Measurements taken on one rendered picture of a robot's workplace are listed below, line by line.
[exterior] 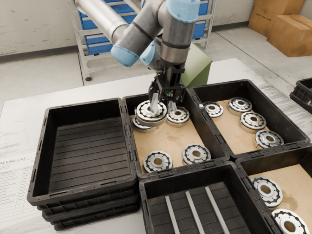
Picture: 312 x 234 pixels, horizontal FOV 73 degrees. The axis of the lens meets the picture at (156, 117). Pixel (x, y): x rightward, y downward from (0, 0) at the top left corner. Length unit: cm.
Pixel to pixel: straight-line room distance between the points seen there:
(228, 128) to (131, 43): 55
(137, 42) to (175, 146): 42
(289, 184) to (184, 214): 37
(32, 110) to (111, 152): 66
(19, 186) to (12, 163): 13
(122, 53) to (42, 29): 292
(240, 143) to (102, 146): 54
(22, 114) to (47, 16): 225
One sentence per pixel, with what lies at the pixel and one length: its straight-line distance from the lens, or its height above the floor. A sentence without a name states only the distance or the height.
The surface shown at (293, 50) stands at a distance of 373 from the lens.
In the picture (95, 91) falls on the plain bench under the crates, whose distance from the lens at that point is 136.
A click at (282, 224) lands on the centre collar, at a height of 87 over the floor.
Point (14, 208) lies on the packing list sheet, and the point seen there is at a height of 70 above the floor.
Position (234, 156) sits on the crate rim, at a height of 93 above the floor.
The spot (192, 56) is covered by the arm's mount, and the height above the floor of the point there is 94.
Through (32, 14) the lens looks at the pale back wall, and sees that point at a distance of 344.
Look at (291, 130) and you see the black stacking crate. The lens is 92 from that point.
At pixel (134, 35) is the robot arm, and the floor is 125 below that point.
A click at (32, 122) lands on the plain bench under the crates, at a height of 70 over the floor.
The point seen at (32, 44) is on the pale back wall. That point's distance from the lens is 358.
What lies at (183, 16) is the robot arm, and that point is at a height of 132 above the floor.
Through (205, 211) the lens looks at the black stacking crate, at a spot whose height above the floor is 83.
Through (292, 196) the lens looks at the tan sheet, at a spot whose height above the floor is 83.
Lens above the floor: 147
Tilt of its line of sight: 43 degrees down
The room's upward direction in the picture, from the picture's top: straight up
